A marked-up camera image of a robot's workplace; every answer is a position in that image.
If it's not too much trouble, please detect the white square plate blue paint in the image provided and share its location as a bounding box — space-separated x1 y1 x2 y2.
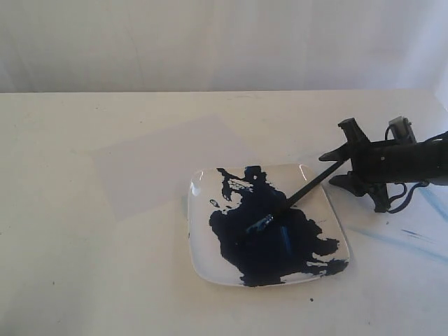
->
188 164 349 287

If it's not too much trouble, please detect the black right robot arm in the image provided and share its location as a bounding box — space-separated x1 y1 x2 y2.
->
318 117 447 214

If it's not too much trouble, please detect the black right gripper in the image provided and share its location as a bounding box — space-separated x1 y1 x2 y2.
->
318 118 429 213

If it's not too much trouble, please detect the black paintbrush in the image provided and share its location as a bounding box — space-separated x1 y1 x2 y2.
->
235 160 344 246

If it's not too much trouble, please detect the white paper sheet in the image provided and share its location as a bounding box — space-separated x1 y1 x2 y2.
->
92 115 257 221

